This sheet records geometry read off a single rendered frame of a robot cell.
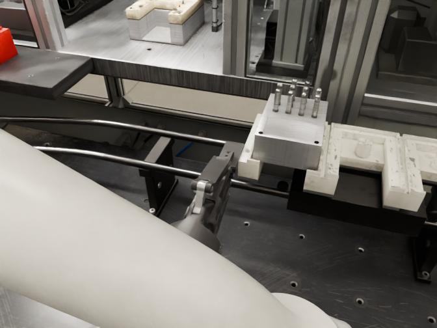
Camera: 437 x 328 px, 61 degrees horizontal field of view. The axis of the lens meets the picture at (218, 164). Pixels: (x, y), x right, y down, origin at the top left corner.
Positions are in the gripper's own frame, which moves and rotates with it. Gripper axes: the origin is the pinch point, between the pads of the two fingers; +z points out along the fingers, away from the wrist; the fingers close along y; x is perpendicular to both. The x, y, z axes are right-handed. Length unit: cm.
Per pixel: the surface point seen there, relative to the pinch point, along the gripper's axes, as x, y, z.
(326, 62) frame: -11.7, 8.3, 20.5
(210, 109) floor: 51, -88, 148
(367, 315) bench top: -25.1, -19.7, -8.0
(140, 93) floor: 102, -88, 153
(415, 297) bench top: -32.7, -19.7, -2.5
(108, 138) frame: 49, -32, 37
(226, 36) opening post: 6.4, 10.8, 20.5
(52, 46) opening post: 45.0, 4.2, 20.7
